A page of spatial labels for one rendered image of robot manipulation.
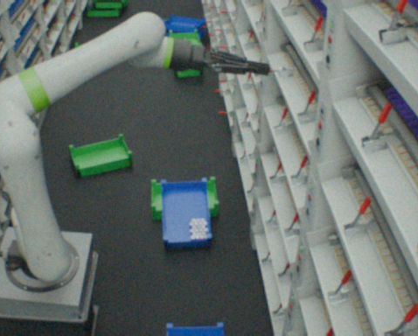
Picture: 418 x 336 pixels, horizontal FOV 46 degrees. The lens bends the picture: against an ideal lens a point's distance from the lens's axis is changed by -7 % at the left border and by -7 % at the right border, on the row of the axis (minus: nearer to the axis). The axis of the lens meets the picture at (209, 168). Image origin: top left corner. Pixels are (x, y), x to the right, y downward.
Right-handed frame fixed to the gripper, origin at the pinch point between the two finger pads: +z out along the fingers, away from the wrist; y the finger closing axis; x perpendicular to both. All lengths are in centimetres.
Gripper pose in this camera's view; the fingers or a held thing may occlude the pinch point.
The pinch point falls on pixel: (257, 67)
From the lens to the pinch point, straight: 158.0
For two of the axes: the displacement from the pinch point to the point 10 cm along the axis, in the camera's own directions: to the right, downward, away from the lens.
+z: 9.8, 1.3, 1.8
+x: 2.1, -7.9, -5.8
